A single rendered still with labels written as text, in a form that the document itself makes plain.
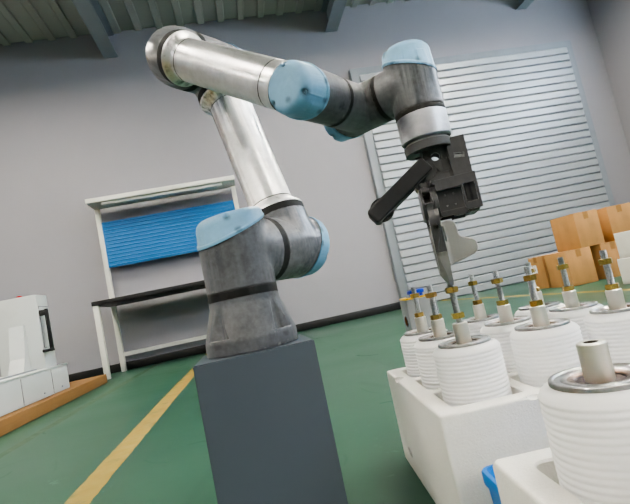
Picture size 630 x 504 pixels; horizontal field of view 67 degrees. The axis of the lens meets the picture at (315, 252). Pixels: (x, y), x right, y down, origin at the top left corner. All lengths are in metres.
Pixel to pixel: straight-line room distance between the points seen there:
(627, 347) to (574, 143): 6.63
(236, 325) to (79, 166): 5.55
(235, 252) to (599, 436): 0.53
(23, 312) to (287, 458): 3.42
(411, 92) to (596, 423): 0.50
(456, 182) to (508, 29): 7.01
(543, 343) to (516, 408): 0.10
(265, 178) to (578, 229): 3.89
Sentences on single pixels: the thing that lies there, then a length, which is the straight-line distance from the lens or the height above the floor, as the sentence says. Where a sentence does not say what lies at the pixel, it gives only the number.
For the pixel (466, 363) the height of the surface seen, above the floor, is 0.23.
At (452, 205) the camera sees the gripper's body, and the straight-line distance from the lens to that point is 0.71.
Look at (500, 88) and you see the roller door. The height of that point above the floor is 2.55.
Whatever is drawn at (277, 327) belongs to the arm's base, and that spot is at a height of 0.33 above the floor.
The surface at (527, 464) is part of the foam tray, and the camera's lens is 0.49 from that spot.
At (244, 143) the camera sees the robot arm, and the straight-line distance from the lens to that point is 0.95.
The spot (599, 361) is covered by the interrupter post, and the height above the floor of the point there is 0.27.
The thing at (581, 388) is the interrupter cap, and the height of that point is 0.25.
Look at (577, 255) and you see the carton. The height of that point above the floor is 0.25.
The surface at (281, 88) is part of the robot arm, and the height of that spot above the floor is 0.65.
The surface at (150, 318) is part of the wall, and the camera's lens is 5.75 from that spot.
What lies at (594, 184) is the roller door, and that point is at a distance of 7.36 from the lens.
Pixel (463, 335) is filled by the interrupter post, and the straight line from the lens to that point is 0.72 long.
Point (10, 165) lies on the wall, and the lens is 6.47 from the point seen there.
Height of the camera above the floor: 0.36
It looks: 5 degrees up
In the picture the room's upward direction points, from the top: 12 degrees counter-clockwise
